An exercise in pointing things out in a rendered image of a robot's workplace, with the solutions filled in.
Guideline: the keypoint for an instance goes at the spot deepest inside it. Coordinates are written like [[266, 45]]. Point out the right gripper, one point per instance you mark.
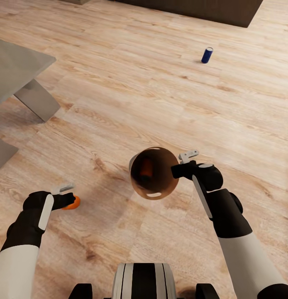
[[180, 169]]

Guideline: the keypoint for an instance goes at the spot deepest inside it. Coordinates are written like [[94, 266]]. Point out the can of soda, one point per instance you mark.
[[74, 205], [146, 169], [207, 55]]

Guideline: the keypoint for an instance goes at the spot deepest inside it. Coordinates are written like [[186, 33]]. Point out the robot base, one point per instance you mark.
[[203, 291]]

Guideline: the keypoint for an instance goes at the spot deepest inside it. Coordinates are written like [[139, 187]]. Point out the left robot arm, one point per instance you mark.
[[19, 253]]

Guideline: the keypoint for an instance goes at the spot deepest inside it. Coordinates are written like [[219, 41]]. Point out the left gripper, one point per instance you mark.
[[65, 200]]

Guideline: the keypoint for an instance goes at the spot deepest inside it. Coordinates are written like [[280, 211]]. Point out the trash can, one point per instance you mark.
[[162, 179]]

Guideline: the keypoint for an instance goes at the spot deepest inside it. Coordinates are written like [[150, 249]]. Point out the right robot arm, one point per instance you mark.
[[253, 274]]

